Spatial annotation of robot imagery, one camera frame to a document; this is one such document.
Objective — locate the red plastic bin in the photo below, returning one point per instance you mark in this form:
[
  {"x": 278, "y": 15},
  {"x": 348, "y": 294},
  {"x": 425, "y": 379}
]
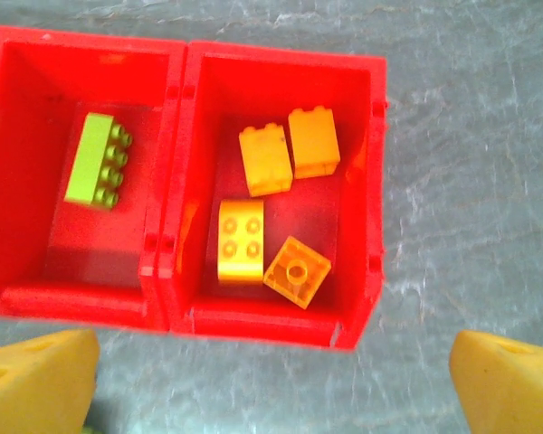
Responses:
[
  {"x": 357, "y": 203},
  {"x": 27, "y": 253}
]

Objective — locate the orange lego brick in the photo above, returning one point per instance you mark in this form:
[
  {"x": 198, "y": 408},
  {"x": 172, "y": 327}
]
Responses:
[
  {"x": 297, "y": 272},
  {"x": 265, "y": 159},
  {"x": 313, "y": 143}
]

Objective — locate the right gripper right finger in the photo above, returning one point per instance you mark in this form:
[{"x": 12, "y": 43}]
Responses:
[{"x": 511, "y": 389}]

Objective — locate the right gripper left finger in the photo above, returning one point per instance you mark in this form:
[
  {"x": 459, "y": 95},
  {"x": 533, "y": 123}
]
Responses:
[{"x": 36, "y": 384}]

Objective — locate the yellow-orange lego brick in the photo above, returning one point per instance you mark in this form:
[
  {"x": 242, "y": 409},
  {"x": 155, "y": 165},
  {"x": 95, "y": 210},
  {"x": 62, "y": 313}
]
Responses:
[{"x": 240, "y": 248}]

